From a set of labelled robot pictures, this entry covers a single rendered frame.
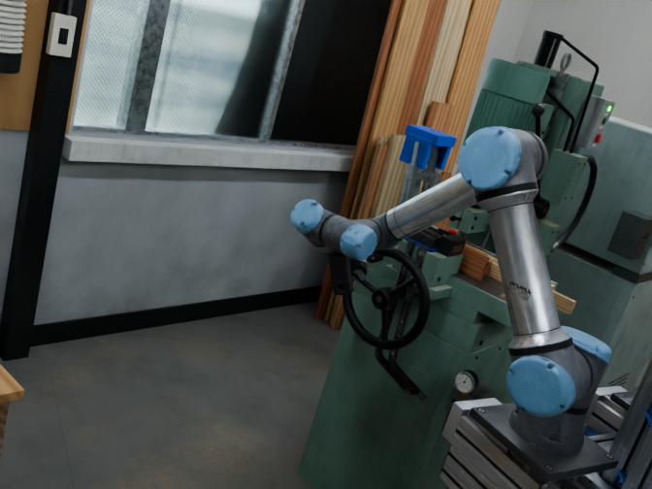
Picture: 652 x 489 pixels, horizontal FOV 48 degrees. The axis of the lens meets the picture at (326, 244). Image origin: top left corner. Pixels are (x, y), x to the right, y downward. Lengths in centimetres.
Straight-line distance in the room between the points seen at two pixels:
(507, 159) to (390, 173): 228
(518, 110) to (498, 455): 98
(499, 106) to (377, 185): 155
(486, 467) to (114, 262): 190
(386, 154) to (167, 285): 121
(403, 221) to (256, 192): 184
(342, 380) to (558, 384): 117
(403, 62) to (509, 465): 244
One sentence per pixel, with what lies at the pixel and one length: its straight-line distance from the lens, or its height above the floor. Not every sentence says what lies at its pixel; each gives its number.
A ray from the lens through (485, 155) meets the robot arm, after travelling 136.
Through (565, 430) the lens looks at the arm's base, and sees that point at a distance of 155.
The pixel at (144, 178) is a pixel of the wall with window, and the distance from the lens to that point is 300.
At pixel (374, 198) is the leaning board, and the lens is 360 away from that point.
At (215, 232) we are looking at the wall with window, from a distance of 334.
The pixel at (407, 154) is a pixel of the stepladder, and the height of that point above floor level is 104.
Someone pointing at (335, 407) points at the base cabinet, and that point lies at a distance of 245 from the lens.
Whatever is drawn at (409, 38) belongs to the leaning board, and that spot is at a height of 149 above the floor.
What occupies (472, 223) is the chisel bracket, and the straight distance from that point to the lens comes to 222.
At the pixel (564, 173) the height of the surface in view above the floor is 124.
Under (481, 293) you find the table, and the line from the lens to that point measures 208.
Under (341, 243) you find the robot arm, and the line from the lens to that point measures 157.
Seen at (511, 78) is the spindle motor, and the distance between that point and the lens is 213.
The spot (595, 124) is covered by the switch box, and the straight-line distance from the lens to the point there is 241.
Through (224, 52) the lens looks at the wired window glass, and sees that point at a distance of 316.
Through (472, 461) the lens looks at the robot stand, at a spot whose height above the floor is 69.
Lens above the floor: 150
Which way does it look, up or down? 17 degrees down
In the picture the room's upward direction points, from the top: 16 degrees clockwise
